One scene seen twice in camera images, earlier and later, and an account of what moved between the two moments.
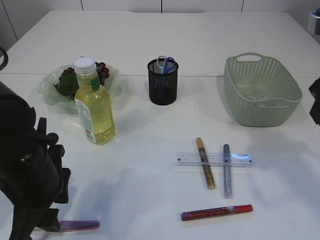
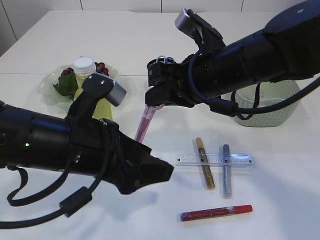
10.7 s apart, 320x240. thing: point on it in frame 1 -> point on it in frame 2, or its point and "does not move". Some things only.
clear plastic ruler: [215, 159] does not move
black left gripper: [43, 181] -> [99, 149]
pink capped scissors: [68, 225] -> [146, 119]
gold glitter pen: [208, 177] does not move
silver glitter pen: [227, 177] does not move
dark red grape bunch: [68, 84] does not move
